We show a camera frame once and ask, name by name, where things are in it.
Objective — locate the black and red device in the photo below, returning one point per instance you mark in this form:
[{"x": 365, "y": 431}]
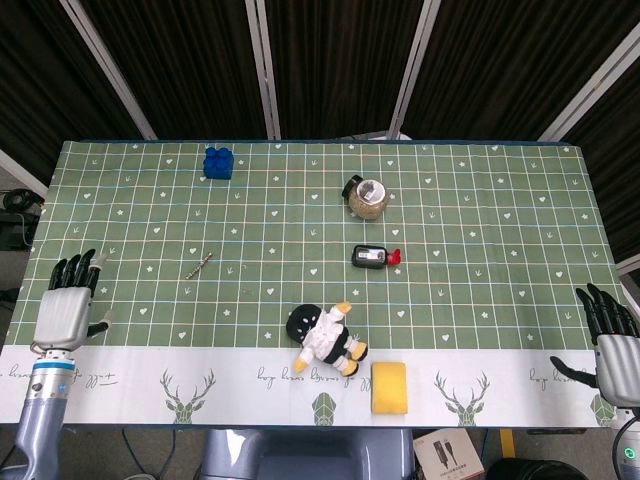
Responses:
[{"x": 367, "y": 256}]

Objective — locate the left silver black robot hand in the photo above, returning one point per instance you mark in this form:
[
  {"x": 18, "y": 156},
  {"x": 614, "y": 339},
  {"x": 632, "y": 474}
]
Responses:
[{"x": 62, "y": 315}]

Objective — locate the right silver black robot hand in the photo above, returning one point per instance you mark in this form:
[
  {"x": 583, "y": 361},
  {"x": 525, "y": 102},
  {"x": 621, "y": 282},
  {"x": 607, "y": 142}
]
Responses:
[{"x": 617, "y": 360}]

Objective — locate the penguin plush toy white coat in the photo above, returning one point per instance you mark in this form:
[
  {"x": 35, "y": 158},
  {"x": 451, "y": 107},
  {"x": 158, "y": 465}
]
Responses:
[{"x": 327, "y": 337}]

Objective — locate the yellow sponge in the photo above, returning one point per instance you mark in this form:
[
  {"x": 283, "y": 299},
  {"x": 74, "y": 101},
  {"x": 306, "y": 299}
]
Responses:
[{"x": 390, "y": 387}]

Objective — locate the green checked tablecloth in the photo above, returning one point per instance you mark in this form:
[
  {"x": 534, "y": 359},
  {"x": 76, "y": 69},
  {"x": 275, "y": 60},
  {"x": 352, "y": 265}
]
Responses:
[{"x": 475, "y": 300}]

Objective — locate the blue-grey robot torso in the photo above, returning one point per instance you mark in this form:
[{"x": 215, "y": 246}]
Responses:
[{"x": 305, "y": 455}]

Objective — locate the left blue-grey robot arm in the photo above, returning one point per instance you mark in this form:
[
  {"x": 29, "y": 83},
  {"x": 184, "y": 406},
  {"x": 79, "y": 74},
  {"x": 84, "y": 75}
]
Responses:
[{"x": 47, "y": 385}]

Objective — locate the black round bin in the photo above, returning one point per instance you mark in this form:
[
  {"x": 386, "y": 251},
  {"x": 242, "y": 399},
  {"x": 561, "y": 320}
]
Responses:
[{"x": 545, "y": 472}]

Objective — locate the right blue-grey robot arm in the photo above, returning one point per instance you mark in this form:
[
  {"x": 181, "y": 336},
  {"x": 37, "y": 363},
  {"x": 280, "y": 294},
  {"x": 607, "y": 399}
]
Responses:
[{"x": 629, "y": 445}]

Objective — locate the blue toy building block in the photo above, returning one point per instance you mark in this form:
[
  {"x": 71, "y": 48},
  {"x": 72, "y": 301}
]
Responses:
[{"x": 218, "y": 164}]

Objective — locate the dark ribbed partition panel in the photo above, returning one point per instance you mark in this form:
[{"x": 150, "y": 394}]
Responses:
[
  {"x": 340, "y": 65},
  {"x": 612, "y": 170},
  {"x": 45, "y": 85},
  {"x": 515, "y": 60},
  {"x": 190, "y": 65}
]

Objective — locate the white partition frame post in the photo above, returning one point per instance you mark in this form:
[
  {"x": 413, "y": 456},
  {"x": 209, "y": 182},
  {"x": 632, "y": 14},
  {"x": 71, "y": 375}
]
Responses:
[
  {"x": 590, "y": 97},
  {"x": 264, "y": 70},
  {"x": 22, "y": 170},
  {"x": 412, "y": 70},
  {"x": 110, "y": 70}
]

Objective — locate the round glass jar of grains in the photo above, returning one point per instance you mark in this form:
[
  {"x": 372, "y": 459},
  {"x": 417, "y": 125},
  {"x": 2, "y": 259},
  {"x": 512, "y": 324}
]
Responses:
[{"x": 367, "y": 200}]

